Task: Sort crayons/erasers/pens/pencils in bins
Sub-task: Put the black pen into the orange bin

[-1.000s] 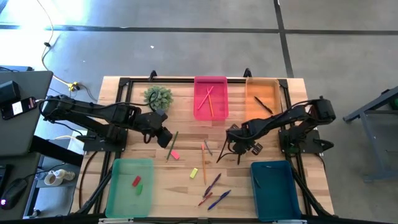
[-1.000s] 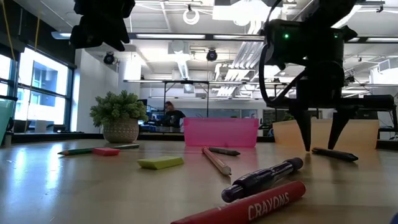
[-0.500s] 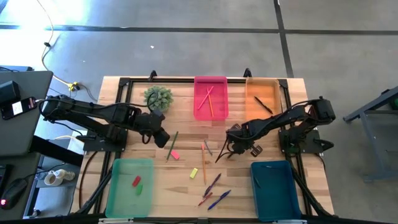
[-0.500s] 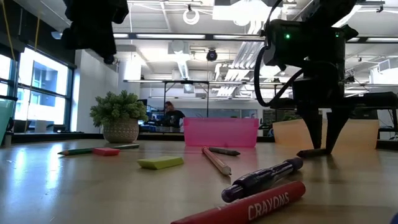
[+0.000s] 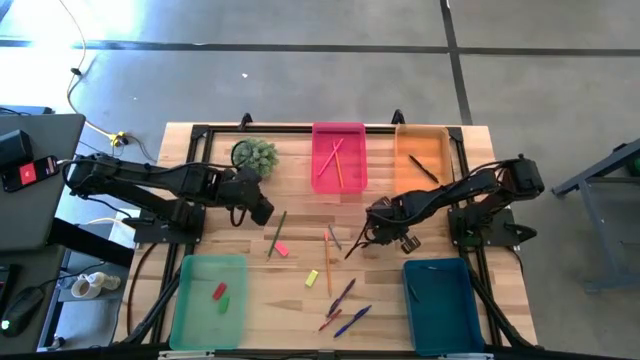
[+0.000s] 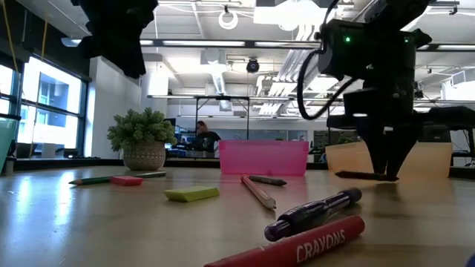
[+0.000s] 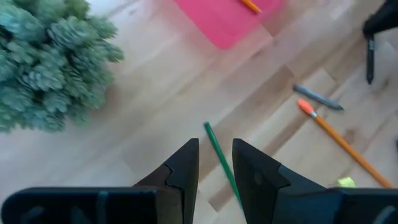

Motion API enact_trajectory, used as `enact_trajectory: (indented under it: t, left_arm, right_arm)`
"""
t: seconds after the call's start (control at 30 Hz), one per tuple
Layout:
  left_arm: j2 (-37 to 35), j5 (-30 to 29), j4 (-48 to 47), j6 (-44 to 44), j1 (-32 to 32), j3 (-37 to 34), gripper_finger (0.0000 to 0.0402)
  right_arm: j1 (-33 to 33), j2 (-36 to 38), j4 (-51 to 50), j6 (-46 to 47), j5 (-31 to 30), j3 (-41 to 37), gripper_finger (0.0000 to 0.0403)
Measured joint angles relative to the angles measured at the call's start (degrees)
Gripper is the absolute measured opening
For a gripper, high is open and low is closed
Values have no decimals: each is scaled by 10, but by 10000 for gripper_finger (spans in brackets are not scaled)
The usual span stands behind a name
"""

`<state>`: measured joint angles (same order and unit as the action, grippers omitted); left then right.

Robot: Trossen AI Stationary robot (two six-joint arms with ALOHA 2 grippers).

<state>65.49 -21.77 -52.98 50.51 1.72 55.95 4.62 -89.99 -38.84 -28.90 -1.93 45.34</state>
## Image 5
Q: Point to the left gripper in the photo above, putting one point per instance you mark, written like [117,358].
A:
[240,187]

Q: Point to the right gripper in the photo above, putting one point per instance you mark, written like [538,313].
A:
[385,217]

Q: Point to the green pencil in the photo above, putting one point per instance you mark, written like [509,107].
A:
[276,235]

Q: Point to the plain black pen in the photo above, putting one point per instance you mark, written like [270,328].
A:
[352,249]

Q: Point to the orange pencil orange eraser cap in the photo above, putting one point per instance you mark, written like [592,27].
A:
[327,262]

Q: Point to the black pen silver band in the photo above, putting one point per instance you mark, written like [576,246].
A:
[424,169]

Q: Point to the pink pencil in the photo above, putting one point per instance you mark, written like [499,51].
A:
[330,159]

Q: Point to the red pen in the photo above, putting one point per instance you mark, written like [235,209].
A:
[330,320]

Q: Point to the green eraser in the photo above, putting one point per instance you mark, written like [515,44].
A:
[224,305]

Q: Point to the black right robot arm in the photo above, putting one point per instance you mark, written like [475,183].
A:
[465,190]

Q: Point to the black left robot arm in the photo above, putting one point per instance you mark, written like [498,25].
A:
[150,175]

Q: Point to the pink eraser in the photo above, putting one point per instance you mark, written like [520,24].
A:
[282,248]

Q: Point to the small green artificial plant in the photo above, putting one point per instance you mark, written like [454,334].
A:
[257,156]

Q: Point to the dark crayon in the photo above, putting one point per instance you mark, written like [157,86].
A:
[413,293]

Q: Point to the translucent pink plastic bin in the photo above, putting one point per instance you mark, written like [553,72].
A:
[352,175]

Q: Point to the purple pen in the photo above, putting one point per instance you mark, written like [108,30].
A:
[341,298]

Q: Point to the plain orange pencil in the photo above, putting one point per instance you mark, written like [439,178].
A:
[340,175]

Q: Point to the yellow-green eraser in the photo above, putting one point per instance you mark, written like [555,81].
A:
[311,278]

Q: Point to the blue pen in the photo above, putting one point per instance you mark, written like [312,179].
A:
[352,321]

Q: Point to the red eraser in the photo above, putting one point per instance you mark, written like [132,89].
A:
[219,291]

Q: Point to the translucent orange plastic bin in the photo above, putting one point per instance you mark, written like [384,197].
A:
[420,145]

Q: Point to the blue plastic bin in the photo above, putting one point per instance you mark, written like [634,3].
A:
[445,320]

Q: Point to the translucent green plastic bin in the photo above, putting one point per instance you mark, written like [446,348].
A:
[200,320]

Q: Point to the yellow power plug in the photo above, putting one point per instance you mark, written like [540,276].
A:
[119,138]

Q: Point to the roll of tape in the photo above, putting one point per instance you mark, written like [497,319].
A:
[85,289]

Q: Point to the dark office desk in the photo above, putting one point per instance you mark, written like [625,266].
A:
[45,220]

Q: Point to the gray metal bench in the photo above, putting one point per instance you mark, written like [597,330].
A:
[600,167]

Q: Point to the smartphone with red screen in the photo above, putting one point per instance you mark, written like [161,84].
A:
[15,180]

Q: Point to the small black box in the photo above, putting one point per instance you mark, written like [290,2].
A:
[15,147]

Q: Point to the black computer mouse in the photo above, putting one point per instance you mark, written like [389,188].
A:
[22,310]

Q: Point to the black aluminium table frame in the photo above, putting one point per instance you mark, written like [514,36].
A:
[280,129]

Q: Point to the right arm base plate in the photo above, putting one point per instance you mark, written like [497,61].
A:
[480,235]

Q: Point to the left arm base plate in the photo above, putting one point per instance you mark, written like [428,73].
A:
[150,232]

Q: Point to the silver bracket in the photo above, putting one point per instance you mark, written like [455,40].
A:
[185,356]
[465,356]

